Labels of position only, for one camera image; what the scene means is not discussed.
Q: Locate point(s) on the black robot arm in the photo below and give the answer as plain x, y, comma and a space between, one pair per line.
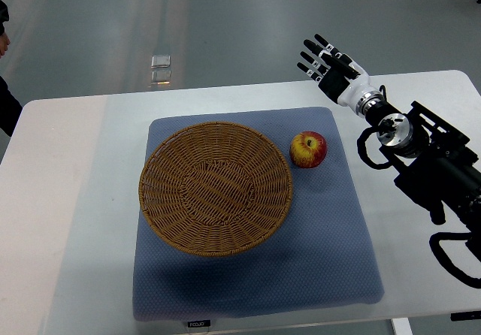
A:
435, 167

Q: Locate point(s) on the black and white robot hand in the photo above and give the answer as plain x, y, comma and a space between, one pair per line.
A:
339, 77

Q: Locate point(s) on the red yellow apple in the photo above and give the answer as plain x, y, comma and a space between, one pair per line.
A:
308, 149

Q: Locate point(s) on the metal floor plate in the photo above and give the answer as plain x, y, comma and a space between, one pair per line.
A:
161, 70

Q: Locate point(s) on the white table leg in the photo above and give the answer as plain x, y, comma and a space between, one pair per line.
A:
401, 326

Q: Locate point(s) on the blue grey cushion mat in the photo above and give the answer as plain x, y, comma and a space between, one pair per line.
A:
322, 256

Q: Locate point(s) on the person in dark clothing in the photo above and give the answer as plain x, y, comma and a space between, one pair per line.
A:
11, 109

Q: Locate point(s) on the round wicker basket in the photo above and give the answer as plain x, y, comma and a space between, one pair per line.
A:
215, 189

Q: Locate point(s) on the black label tag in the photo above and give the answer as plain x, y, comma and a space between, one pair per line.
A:
199, 323

